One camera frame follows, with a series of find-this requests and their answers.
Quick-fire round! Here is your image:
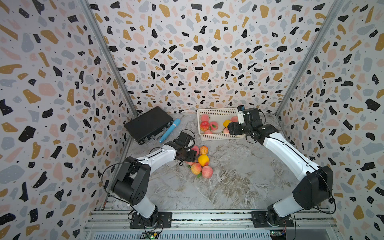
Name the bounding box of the dark pink wrinkled peach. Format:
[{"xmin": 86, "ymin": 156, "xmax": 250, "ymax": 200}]
[{"xmin": 191, "ymin": 146, "xmax": 200, "ymax": 156}]

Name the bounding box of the orange pink front peach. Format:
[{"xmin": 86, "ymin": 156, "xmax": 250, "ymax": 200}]
[{"xmin": 190, "ymin": 163, "xmax": 202, "ymax": 176}]

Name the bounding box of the orange wrinkled peach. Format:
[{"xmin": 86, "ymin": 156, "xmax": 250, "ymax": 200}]
[{"xmin": 200, "ymin": 146, "xmax": 209, "ymax": 155}]

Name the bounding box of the yellow peach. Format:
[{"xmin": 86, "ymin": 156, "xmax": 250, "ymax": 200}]
[
  {"xmin": 198, "ymin": 154, "xmax": 210, "ymax": 167},
  {"xmin": 223, "ymin": 120, "xmax": 232, "ymax": 128}
]

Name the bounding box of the large pink peach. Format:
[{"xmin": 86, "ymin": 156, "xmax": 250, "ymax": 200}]
[{"xmin": 210, "ymin": 121, "xmax": 219, "ymax": 131}]

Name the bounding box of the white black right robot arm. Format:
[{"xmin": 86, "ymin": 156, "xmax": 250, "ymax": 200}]
[{"xmin": 228, "ymin": 122, "xmax": 335, "ymax": 225}]

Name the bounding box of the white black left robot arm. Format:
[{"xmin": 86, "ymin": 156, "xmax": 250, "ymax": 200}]
[{"xmin": 110, "ymin": 142, "xmax": 197, "ymax": 220}]

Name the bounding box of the white perforated plastic basket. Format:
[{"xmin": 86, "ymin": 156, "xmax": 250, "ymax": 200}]
[{"xmin": 197, "ymin": 108, "xmax": 245, "ymax": 141}]

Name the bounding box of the light blue plastic tube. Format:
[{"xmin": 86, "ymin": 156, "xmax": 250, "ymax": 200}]
[{"xmin": 159, "ymin": 119, "xmax": 181, "ymax": 143}]

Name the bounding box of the black ribbed metal case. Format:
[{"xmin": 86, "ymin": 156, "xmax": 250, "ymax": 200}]
[{"xmin": 124, "ymin": 107, "xmax": 174, "ymax": 145}]

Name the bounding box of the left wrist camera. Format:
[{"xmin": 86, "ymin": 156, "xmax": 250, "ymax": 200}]
[{"xmin": 174, "ymin": 132, "xmax": 195, "ymax": 150}]

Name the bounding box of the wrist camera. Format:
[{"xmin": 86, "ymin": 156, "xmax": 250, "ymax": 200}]
[
  {"xmin": 174, "ymin": 132, "xmax": 195, "ymax": 150},
  {"xmin": 237, "ymin": 105, "xmax": 263, "ymax": 125}
]

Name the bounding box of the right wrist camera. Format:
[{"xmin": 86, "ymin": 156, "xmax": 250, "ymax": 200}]
[{"xmin": 237, "ymin": 105, "xmax": 263, "ymax": 125}]

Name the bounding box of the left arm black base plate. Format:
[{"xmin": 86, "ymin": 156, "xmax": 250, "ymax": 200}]
[{"xmin": 130, "ymin": 212, "xmax": 173, "ymax": 229}]

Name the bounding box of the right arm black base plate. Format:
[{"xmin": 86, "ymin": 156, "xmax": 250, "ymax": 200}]
[{"xmin": 251, "ymin": 211, "xmax": 295, "ymax": 228}]

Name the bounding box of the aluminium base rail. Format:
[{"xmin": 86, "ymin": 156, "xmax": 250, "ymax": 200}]
[{"xmin": 84, "ymin": 210, "xmax": 342, "ymax": 240}]

